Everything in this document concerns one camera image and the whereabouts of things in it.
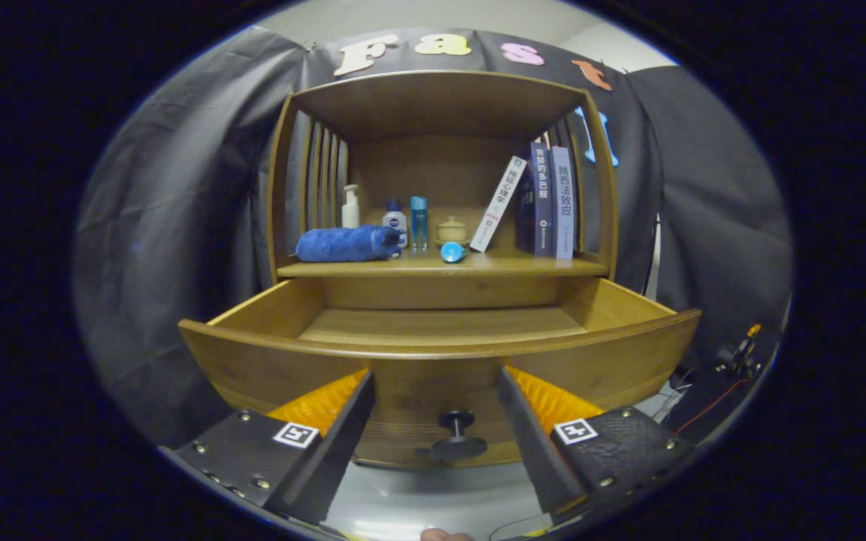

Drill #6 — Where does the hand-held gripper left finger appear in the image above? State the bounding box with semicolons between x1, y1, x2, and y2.
174;367;376;527

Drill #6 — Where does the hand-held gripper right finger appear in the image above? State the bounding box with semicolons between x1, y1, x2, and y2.
497;366;697;519

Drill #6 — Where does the wooden countertop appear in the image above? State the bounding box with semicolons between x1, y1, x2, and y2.
277;248;610;279

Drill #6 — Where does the wooden cabinet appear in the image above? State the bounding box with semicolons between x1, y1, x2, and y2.
266;70;620;310

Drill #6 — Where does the blue rolled towel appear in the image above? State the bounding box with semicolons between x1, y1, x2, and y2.
295;224;404;264

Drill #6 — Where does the spare orange and black gripper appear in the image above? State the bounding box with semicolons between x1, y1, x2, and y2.
715;323;765;380

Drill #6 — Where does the white bottle with blue cap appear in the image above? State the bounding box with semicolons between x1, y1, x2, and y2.
382;199;409;249

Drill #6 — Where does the beige lidded bowl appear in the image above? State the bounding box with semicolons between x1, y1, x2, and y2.
435;216;469;246

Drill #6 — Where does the clear blue bottle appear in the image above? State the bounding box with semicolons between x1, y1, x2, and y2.
410;195;428;251

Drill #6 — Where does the dark blue book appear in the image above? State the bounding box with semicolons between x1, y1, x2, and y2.
516;142;554;257

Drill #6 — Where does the grey book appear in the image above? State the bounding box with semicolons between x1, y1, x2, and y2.
550;146;577;260

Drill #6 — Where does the white book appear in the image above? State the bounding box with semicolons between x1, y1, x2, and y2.
469;156;528;253

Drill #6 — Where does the black backdrop cloth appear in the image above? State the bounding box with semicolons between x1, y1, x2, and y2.
74;26;793;452

